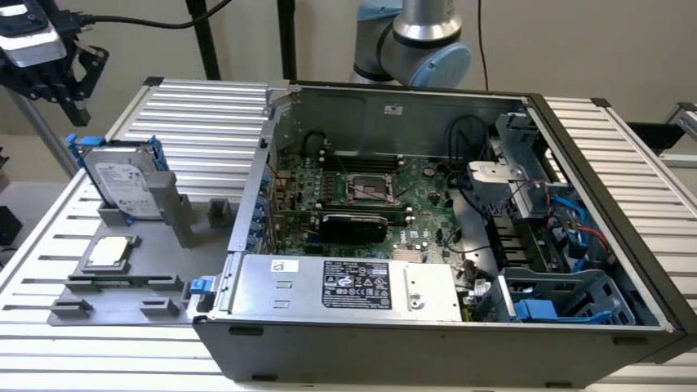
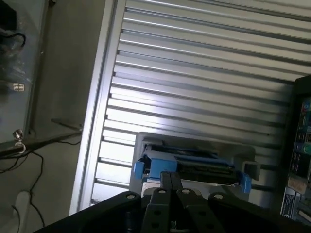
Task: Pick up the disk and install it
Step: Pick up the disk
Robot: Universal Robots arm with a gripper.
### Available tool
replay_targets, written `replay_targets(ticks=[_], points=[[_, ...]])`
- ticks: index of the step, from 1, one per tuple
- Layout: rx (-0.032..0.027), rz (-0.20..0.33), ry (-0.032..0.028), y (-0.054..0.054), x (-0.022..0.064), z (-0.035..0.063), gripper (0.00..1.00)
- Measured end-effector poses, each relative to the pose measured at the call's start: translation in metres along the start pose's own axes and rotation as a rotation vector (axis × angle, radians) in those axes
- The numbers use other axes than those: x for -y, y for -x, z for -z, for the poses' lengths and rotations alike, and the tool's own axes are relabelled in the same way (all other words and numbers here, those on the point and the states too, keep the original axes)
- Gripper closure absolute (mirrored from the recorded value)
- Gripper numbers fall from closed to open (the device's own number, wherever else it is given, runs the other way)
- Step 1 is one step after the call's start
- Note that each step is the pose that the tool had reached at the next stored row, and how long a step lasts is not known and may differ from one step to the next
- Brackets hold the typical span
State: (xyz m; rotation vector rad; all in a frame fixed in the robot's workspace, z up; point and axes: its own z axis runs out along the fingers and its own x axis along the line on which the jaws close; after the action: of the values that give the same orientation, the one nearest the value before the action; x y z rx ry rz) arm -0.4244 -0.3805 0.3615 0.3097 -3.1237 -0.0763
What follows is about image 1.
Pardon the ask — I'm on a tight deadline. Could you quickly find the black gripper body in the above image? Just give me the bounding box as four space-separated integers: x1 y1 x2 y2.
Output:
0 40 82 103

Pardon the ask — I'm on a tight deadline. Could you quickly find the hard disk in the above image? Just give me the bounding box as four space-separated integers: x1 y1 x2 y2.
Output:
65 135 167 225

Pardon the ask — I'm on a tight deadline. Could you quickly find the grey-blue disk bay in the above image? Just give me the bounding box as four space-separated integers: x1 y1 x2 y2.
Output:
497 267 638 327

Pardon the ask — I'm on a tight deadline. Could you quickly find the silver metal pole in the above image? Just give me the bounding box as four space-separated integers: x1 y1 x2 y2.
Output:
9 91 78 177

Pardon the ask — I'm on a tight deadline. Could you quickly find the black stand pole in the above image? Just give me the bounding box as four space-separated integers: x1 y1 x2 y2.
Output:
183 0 222 81
277 0 298 81

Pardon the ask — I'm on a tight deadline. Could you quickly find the black block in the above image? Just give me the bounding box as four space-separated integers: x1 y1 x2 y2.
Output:
0 206 24 246

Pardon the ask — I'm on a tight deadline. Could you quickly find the silver CPU chip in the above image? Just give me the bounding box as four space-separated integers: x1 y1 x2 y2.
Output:
86 235 134 266

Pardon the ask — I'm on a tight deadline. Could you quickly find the grey parts rack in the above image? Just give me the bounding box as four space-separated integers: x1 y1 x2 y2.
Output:
46 171 241 327

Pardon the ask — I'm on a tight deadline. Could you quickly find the CPU socket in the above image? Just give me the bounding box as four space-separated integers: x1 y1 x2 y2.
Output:
339 171 403 207

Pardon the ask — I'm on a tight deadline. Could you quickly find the black graphics card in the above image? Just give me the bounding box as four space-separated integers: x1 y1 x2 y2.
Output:
309 212 390 245

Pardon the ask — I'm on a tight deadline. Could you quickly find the silver power supply unit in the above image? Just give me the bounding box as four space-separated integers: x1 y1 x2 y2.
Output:
226 255 463 323

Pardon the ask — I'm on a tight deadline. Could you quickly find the green motherboard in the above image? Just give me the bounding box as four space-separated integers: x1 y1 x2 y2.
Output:
269 153 463 262

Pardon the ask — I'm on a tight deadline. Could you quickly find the metal drive cage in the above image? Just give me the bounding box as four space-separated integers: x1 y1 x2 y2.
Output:
486 112 554 217

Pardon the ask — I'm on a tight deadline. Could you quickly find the black open PC case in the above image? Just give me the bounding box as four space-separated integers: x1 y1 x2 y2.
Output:
187 79 690 387

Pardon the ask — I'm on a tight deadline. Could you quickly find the black box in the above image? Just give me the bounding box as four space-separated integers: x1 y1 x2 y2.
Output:
625 121 685 150

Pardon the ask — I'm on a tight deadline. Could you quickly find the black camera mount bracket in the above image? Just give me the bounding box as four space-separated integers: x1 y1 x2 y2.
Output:
0 0 58 38

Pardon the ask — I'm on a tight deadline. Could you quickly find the black camera cable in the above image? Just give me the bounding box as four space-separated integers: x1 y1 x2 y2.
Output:
68 11 211 30

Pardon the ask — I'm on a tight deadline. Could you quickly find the black looped wire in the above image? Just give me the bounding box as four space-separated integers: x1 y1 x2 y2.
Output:
449 114 494 164

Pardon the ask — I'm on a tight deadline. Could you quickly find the thin black wire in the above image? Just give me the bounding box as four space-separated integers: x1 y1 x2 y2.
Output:
477 0 490 89

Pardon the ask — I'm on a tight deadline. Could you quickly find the blue data wire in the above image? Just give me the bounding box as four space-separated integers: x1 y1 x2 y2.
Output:
549 195 593 270

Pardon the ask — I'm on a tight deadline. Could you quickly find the blue plastic drive bracket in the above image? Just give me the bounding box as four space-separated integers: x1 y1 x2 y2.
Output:
514 300 559 323

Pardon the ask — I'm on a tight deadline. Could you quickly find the red wire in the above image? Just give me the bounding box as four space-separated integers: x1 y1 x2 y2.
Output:
579 226 610 255

